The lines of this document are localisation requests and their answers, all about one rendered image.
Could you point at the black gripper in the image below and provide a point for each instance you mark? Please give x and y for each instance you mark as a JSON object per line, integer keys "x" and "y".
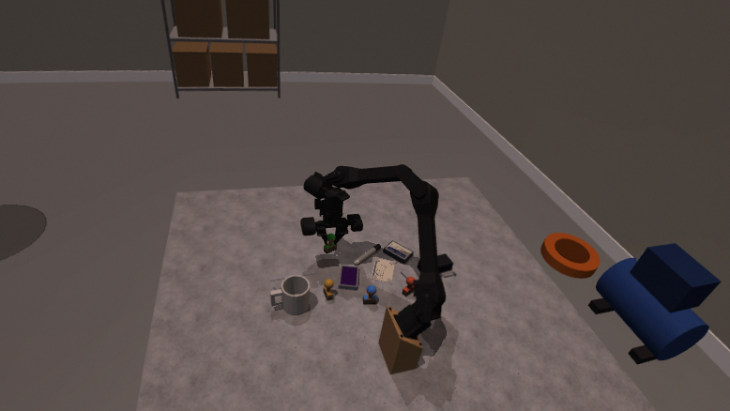
{"x": 331, "y": 219}

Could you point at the beige inspection card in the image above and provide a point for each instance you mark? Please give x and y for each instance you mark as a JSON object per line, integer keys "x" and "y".
{"x": 383, "y": 270}

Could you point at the orange rubber stamp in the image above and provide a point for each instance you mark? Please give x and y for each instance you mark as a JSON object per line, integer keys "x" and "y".
{"x": 328, "y": 284}

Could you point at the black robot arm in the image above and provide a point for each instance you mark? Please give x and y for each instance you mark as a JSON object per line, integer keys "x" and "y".
{"x": 429, "y": 289}

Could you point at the grey cup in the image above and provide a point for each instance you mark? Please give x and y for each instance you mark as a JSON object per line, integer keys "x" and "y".
{"x": 295, "y": 292}

